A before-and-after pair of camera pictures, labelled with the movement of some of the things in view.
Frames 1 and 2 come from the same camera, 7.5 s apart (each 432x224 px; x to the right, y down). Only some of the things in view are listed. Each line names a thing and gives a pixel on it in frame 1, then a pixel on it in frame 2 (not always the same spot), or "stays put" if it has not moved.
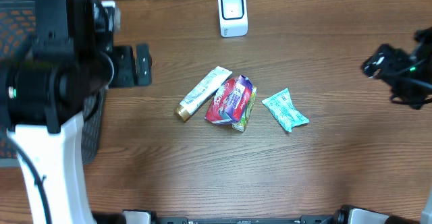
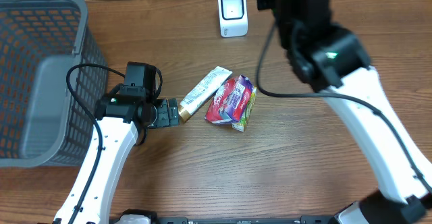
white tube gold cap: [204, 90] stays put
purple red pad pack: [230, 101] stays put
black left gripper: [123, 73] to [173, 118]
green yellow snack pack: [240, 126] stays put
